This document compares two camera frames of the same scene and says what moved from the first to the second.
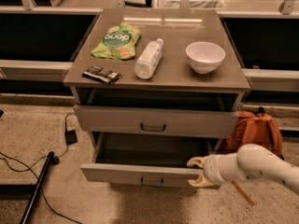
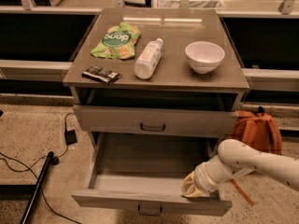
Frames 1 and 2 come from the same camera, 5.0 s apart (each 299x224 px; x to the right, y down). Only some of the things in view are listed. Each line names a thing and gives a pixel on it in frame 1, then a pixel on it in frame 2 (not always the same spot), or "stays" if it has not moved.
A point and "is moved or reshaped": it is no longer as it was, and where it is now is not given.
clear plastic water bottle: [149, 60] stays
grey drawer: [148, 160] is moved or reshaped
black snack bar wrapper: [102, 74] stays
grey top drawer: [156, 122] stays
